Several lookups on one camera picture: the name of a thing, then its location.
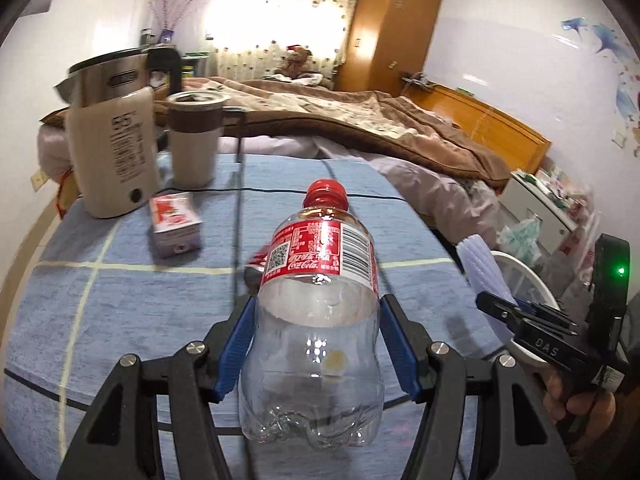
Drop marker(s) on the cluttered desk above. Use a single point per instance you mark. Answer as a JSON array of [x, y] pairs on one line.
[[197, 62]]

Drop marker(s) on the white nightstand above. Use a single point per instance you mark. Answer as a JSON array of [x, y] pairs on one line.
[[545, 215]]

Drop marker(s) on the dotted window curtain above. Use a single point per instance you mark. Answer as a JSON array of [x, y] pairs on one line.
[[280, 10]]

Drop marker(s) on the brown teddy bear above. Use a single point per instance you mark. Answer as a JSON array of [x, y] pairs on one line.
[[297, 62]]

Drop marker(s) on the green plastic bag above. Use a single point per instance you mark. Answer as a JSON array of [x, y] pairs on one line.
[[520, 240]]

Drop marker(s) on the brown blanket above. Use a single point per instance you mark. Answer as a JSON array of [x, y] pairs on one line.
[[375, 120]]

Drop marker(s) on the pink bed sheet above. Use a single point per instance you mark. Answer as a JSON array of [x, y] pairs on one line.
[[425, 182]]

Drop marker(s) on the steel and cream electric kettle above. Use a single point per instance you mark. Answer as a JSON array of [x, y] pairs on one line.
[[110, 150]]

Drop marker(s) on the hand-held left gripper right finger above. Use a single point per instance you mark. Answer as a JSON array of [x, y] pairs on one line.
[[400, 350]]

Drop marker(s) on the wall switch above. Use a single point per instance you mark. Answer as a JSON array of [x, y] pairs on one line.
[[620, 139]]

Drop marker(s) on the red can with silver lid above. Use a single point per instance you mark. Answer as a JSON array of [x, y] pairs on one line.
[[256, 265]]

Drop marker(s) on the white foam fruit net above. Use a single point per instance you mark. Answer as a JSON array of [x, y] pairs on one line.
[[480, 265]]

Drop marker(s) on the beige mug with brown lid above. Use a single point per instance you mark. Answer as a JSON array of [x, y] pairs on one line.
[[195, 150]]

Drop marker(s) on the wooden wardrobe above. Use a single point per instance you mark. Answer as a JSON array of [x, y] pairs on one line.
[[390, 25]]

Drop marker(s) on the blue checked tablecloth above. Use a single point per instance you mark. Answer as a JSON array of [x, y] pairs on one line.
[[125, 310]]

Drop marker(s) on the person's right hand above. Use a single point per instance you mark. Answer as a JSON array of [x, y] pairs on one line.
[[585, 412]]

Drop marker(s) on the vase of purple branches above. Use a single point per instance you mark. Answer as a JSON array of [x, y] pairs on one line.
[[172, 15]]

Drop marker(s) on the blue dolphin wall sticker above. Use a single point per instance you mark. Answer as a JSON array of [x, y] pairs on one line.
[[600, 35]]

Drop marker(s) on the small red white carton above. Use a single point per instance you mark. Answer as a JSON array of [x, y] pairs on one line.
[[175, 225]]

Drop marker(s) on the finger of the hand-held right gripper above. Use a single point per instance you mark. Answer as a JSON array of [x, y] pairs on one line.
[[500, 312], [547, 314]]

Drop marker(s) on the white rimmed trash bin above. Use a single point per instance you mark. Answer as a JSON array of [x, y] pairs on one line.
[[510, 258]]

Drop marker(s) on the wooden headboard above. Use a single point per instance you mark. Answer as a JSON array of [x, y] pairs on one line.
[[490, 120]]

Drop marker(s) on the clear bottle with red label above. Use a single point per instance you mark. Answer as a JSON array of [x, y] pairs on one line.
[[310, 360]]

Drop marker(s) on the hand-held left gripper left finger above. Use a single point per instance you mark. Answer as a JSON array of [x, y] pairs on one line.
[[235, 345]]

